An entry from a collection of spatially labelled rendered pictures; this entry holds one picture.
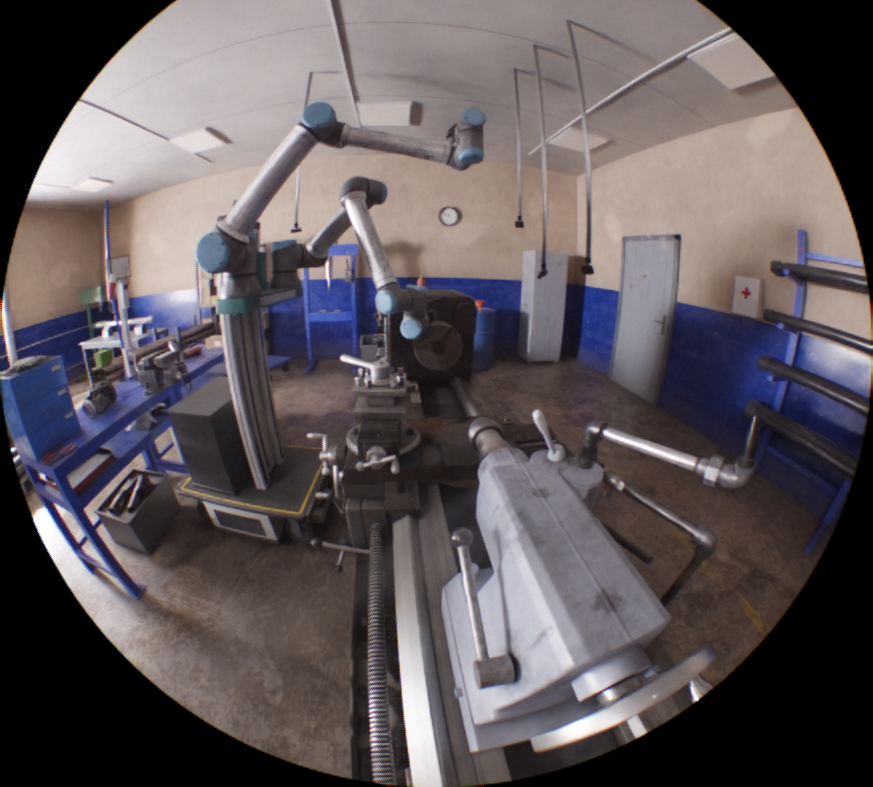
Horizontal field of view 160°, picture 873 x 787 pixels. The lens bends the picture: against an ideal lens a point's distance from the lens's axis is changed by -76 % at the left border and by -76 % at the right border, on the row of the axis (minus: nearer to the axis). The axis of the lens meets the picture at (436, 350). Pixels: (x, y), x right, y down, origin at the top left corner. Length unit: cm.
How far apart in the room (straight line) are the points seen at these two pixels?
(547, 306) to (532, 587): 488
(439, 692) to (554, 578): 35
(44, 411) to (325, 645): 168
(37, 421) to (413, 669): 176
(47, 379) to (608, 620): 202
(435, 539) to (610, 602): 56
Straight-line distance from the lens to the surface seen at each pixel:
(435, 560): 81
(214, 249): 118
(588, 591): 41
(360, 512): 101
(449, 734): 66
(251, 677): 168
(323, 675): 159
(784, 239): 348
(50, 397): 190
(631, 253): 472
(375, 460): 82
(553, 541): 45
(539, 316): 509
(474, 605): 46
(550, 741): 38
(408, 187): 521
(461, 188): 531
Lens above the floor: 149
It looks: 15 degrees down
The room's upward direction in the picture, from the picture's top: 1 degrees clockwise
